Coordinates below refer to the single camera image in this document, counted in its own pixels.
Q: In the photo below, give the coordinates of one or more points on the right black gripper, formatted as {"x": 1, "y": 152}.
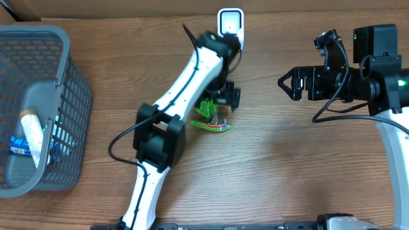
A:
{"x": 313, "y": 73}

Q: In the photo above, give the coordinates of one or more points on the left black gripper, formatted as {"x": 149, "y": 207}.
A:
{"x": 230, "y": 94}

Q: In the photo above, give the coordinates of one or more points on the green snack bag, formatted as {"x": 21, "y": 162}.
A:
{"x": 215, "y": 116}

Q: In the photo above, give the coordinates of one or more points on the white tube gold cap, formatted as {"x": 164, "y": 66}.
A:
{"x": 33, "y": 132}

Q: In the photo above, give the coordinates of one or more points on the blue snack bar wrapper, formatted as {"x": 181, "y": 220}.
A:
{"x": 19, "y": 146}

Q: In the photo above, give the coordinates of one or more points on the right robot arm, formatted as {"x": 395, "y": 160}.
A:
{"x": 377, "y": 91}

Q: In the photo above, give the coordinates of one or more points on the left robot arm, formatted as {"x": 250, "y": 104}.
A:
{"x": 159, "y": 130}

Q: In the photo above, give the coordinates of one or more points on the white barcode scanner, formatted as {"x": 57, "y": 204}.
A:
{"x": 230, "y": 21}

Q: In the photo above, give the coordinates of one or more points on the grey plastic mesh basket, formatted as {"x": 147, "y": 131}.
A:
{"x": 38, "y": 73}

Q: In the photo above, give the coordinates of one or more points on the cardboard back panel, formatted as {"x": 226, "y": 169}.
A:
{"x": 100, "y": 9}

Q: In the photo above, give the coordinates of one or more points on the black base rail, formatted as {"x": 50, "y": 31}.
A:
{"x": 285, "y": 226}

